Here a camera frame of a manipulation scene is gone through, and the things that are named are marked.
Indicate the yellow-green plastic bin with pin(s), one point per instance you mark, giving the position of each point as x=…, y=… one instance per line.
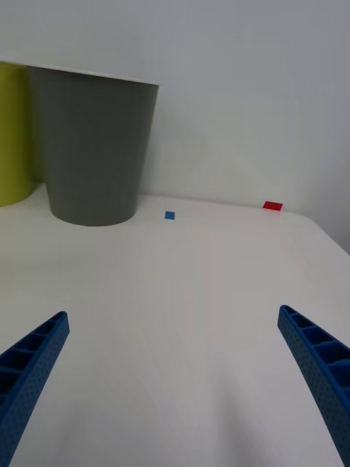
x=14, y=138

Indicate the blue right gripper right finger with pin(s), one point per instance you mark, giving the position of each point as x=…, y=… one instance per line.
x=324, y=379

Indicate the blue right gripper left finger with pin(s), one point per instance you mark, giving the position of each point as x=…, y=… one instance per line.
x=27, y=379

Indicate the grey plastic bin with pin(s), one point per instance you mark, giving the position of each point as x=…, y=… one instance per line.
x=95, y=146

